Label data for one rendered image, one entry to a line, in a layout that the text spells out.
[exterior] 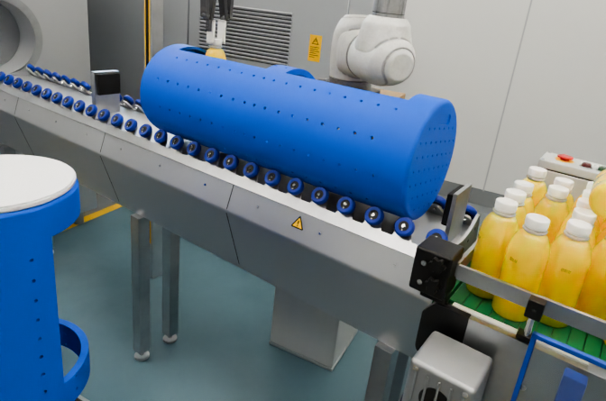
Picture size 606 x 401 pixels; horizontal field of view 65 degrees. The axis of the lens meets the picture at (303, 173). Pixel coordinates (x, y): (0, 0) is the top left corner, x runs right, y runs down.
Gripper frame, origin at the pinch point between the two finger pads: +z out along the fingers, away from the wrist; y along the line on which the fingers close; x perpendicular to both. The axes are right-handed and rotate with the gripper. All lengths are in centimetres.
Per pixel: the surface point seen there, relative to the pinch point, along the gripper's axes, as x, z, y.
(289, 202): 46, 36, 17
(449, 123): 76, 11, 0
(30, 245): 32, 33, 74
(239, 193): 29, 39, 18
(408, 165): 76, 17, 19
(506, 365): 104, 45, 29
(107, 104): -49, 32, 6
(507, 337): 103, 40, 29
